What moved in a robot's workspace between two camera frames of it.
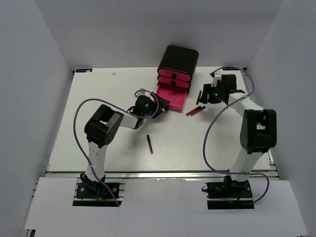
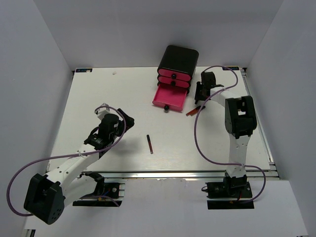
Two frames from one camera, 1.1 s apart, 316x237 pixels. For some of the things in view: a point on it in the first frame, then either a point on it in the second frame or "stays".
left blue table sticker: [83, 70] stays
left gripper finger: [163, 103] -> [129, 121]
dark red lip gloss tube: [150, 147] stays
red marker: [193, 111] stays
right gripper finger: [204, 98] -> [199, 92]
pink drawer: [174, 74] stays
